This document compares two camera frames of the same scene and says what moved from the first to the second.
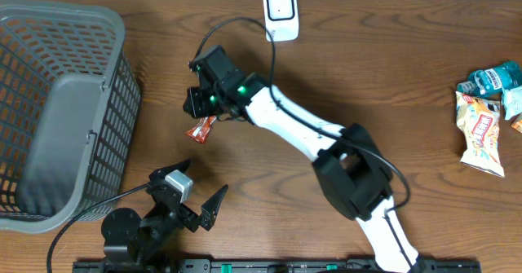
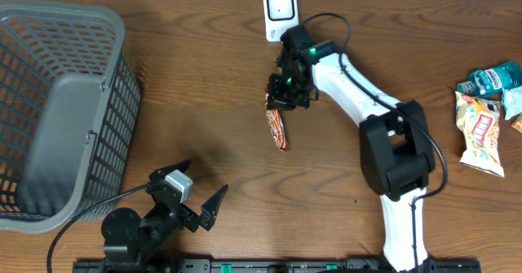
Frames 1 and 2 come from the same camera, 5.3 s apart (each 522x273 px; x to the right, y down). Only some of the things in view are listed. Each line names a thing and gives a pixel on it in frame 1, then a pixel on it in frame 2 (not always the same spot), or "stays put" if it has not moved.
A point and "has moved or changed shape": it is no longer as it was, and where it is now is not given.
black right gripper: x=194 y=107 to x=276 y=100
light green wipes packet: x=512 y=102 stays put
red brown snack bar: x=201 y=129 has moved or changed shape
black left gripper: x=192 y=222 stays put
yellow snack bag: x=479 y=119 stays put
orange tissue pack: x=517 y=125 stays put
